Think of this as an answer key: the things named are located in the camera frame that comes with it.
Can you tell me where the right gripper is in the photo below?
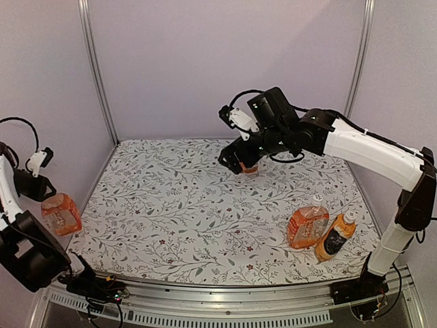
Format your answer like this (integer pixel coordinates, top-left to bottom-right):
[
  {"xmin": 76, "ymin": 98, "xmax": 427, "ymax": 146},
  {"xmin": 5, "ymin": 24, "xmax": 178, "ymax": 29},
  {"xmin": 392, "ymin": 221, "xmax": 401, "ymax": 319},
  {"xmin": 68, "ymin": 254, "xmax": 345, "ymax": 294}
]
[{"xmin": 217, "ymin": 125, "xmax": 290, "ymax": 174}]

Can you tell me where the orange tea bottle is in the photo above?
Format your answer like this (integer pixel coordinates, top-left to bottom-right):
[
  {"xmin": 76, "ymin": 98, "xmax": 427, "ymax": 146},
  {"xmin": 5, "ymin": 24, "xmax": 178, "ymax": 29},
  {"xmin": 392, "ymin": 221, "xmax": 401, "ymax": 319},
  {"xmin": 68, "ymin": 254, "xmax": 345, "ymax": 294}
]
[
  {"xmin": 287, "ymin": 194, "xmax": 330, "ymax": 249},
  {"xmin": 40, "ymin": 193, "xmax": 82, "ymax": 236},
  {"xmin": 239, "ymin": 161, "xmax": 259, "ymax": 175}
]

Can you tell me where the white bottle cap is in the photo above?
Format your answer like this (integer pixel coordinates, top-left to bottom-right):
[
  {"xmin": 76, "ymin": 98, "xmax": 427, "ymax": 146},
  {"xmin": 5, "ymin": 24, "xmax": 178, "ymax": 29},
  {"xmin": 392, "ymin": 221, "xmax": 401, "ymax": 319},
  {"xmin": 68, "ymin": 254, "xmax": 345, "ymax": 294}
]
[{"xmin": 214, "ymin": 230, "xmax": 223, "ymax": 238}]

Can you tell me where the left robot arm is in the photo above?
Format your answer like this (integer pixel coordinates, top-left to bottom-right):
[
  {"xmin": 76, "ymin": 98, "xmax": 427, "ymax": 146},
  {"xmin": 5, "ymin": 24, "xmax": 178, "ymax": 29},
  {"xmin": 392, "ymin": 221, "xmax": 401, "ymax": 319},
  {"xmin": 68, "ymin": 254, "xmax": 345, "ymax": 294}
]
[{"xmin": 1, "ymin": 117, "xmax": 73, "ymax": 292}]

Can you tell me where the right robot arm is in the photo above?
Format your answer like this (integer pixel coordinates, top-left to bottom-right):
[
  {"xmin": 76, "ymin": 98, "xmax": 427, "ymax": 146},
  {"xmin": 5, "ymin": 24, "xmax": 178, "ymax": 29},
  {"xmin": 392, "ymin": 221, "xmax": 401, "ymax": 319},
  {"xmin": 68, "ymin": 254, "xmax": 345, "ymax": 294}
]
[{"xmin": 218, "ymin": 87, "xmax": 436, "ymax": 298}]

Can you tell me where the dark label orange bottle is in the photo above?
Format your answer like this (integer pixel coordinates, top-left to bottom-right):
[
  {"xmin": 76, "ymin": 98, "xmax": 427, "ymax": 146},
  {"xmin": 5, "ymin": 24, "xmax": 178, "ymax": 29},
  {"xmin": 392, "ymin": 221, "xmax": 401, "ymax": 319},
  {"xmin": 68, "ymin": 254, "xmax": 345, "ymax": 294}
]
[{"xmin": 314, "ymin": 210, "xmax": 357, "ymax": 262}]

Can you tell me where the floral patterned table mat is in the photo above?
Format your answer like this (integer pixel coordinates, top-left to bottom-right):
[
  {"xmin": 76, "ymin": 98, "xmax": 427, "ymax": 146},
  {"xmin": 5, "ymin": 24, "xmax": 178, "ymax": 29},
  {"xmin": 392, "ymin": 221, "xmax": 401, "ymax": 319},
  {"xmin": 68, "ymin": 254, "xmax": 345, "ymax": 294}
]
[{"xmin": 69, "ymin": 139, "xmax": 379, "ymax": 286}]

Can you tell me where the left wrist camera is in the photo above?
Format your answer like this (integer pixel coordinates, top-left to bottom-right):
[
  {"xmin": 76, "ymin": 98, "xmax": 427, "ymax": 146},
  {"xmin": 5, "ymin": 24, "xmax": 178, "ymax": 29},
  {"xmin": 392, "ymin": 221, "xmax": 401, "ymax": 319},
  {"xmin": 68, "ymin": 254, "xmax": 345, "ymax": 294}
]
[{"xmin": 25, "ymin": 147, "xmax": 54, "ymax": 178}]

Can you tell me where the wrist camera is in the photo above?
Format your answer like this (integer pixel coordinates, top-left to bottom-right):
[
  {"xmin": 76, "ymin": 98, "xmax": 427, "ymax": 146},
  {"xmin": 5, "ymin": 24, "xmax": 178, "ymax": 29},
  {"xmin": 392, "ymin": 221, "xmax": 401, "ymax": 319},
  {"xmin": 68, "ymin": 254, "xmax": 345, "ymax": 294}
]
[
  {"xmin": 218, "ymin": 105, "xmax": 259, "ymax": 141},
  {"xmin": 25, "ymin": 147, "xmax": 54, "ymax": 178}
]

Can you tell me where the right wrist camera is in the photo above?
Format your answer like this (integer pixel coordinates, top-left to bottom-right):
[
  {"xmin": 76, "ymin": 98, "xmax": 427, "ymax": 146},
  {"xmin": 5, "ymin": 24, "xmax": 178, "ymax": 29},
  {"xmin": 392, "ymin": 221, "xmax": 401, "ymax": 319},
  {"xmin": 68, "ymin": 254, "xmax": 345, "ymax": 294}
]
[{"xmin": 218, "ymin": 105, "xmax": 259, "ymax": 141}]

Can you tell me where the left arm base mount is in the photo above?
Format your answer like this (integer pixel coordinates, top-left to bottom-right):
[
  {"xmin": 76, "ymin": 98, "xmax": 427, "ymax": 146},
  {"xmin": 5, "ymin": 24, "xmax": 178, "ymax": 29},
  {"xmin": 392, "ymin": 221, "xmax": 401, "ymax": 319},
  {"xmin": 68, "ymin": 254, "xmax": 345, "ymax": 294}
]
[{"xmin": 66, "ymin": 252, "xmax": 129, "ymax": 303}]

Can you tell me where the aluminium front rail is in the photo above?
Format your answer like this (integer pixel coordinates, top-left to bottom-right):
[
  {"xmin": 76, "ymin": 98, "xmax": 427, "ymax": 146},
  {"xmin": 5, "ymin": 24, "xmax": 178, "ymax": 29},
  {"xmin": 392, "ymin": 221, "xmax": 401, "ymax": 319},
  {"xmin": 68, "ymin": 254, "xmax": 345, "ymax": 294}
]
[{"xmin": 29, "ymin": 266, "xmax": 427, "ymax": 327}]

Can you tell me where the right aluminium frame post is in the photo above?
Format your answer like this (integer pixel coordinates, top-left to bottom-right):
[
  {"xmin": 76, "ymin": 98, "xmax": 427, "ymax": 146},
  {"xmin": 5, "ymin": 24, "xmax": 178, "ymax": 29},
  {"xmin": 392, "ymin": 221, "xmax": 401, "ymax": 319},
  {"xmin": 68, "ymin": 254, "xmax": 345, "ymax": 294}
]
[{"xmin": 344, "ymin": 0, "xmax": 376, "ymax": 118}]

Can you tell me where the aluminium frame post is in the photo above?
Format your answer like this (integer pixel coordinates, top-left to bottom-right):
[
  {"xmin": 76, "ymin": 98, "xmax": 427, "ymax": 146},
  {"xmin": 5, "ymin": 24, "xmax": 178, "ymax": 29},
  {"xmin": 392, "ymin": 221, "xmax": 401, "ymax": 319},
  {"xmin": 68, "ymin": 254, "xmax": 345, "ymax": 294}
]
[
  {"xmin": 344, "ymin": 0, "xmax": 376, "ymax": 118},
  {"xmin": 78, "ymin": 0, "xmax": 120, "ymax": 146}
]

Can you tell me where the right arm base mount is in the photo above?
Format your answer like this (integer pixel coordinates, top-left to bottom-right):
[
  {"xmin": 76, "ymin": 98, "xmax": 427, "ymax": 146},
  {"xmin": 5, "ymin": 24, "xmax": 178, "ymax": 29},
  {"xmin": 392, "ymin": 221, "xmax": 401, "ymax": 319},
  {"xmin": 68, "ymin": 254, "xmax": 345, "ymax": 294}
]
[{"xmin": 330, "ymin": 260, "xmax": 389, "ymax": 321}]

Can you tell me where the left aluminium frame post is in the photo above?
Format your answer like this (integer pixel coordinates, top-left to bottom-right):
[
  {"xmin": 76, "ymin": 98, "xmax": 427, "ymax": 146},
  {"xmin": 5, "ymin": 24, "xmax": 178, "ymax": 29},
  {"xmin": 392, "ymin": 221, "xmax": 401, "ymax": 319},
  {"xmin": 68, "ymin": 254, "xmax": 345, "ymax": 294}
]
[{"xmin": 78, "ymin": 0, "xmax": 120, "ymax": 146}]

